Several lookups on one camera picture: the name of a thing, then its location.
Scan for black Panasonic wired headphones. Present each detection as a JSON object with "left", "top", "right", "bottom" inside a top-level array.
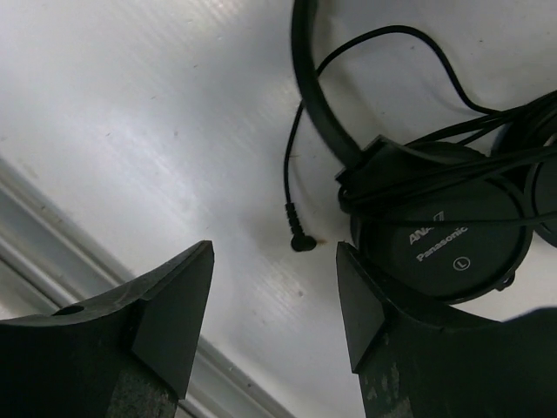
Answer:
[{"left": 291, "top": 1, "right": 556, "bottom": 304}]

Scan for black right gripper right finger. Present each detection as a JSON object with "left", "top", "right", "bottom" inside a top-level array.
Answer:
[{"left": 337, "top": 242, "right": 556, "bottom": 417}]

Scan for aluminium rail frame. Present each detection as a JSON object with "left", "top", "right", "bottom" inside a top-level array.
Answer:
[{"left": 1, "top": 161, "right": 289, "bottom": 417}]

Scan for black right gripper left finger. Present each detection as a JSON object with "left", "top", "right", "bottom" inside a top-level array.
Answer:
[{"left": 1, "top": 240, "right": 214, "bottom": 417}]

